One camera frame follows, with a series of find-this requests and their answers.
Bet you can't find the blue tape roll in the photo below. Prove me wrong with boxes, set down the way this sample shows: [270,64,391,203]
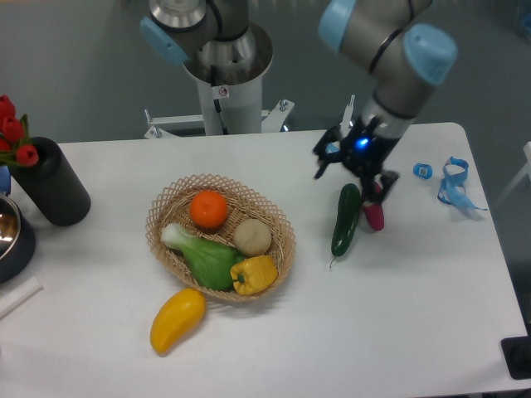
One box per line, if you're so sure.
[412,163,433,180]

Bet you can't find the red tulip flowers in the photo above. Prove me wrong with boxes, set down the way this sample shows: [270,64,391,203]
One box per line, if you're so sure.
[1,95,39,167]

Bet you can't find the dark metal bowl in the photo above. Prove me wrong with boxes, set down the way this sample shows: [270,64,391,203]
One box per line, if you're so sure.
[1,194,36,284]

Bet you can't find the blue object at left edge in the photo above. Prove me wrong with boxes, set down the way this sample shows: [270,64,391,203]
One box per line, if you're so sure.
[0,166,12,197]

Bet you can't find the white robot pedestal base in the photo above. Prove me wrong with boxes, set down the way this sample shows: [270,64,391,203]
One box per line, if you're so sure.
[140,17,295,136]

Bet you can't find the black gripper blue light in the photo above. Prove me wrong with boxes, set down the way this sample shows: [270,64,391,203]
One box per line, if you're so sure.
[313,116,399,205]

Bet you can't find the blue tangled ribbon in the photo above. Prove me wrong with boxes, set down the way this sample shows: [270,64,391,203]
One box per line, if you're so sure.
[436,157,487,211]

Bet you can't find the black object at table corner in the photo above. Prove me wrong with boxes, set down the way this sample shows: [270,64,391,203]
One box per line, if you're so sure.
[501,336,531,380]

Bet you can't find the black cylindrical vase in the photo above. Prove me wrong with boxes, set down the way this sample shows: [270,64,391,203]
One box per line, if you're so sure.
[9,137,91,226]

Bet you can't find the blue curved tape strip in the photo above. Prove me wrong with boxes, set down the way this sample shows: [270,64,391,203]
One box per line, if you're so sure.
[325,143,340,154]

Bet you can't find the yellow mango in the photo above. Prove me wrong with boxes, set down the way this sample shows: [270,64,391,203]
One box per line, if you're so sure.
[149,288,207,356]

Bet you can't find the orange fruit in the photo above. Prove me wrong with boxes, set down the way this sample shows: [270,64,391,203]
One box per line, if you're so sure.
[189,190,228,229]

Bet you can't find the purple sweet potato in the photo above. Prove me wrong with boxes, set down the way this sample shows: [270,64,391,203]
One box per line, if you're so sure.
[362,189,385,231]

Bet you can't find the green bok choy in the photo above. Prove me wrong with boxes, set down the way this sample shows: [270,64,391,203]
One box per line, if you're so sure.
[161,223,245,291]

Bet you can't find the green cucumber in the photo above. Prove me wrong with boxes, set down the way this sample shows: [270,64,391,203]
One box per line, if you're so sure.
[329,183,362,269]

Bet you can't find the woven wicker basket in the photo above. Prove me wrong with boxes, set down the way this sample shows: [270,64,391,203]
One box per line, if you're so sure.
[146,174,295,302]

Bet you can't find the white paper roll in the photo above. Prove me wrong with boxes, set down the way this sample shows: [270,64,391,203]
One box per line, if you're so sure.
[0,276,43,318]

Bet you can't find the yellow bell pepper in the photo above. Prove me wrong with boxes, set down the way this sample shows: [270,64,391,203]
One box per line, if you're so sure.
[230,255,278,296]

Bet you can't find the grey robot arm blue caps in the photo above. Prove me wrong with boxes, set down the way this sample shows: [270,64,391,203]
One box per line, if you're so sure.
[139,1,457,203]

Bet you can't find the beige round potato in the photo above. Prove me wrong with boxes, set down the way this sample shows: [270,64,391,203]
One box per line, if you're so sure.
[232,219,272,257]

